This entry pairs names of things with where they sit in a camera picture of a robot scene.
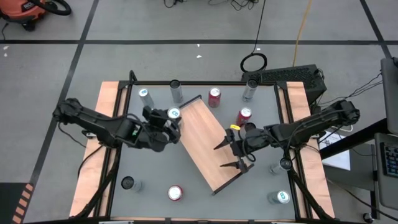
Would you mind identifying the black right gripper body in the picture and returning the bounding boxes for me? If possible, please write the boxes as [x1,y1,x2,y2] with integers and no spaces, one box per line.
[233,126,271,159]

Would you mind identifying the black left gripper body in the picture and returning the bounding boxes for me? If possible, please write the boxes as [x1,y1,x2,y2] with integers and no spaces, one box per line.
[139,119,180,152]

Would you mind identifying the blue silver Red Bull can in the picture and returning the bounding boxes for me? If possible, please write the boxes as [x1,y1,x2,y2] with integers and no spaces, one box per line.
[167,106,183,125]
[137,87,155,109]
[267,189,292,205]

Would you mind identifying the red soda can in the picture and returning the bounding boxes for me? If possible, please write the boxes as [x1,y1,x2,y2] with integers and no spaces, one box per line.
[235,106,252,127]
[207,86,222,108]
[167,184,184,202]

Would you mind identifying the silver blue Celsius can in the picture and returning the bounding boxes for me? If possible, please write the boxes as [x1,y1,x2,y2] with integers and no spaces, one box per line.
[241,78,259,103]
[269,157,294,175]
[120,175,144,193]

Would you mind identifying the wooden shelf with black legs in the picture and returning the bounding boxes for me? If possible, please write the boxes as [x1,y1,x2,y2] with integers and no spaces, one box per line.
[178,94,256,197]

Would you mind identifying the wooden table side panel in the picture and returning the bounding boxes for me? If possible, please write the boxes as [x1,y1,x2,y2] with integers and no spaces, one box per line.
[285,81,336,218]
[68,81,121,218]

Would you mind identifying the white paper sheet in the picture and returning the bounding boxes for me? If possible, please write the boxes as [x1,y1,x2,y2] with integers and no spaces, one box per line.
[319,129,351,171]

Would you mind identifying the black desk edge bar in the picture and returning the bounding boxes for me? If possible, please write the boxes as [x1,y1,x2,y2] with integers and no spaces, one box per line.
[319,118,389,160]

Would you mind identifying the grey laptop with keyboard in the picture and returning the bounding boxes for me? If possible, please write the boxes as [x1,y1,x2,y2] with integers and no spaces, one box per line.
[374,133,398,211]

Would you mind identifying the grey monitor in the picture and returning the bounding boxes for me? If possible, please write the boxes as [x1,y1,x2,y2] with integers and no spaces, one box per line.
[380,57,398,127]

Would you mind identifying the black orange striped floor plate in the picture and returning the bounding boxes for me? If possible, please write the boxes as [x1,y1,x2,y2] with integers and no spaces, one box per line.
[0,182,35,224]

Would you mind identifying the orange shop vacuum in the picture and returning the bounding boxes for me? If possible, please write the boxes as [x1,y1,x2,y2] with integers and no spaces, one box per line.
[0,0,72,32]

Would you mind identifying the black metal rig frame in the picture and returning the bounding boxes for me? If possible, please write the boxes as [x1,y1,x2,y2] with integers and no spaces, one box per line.
[71,70,336,224]

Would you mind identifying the black cable with coil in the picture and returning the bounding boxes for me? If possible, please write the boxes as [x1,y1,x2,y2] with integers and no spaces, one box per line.
[239,0,268,73]

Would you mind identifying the yellow floor cable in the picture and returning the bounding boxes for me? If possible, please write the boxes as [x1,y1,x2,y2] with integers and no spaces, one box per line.
[292,0,313,68]

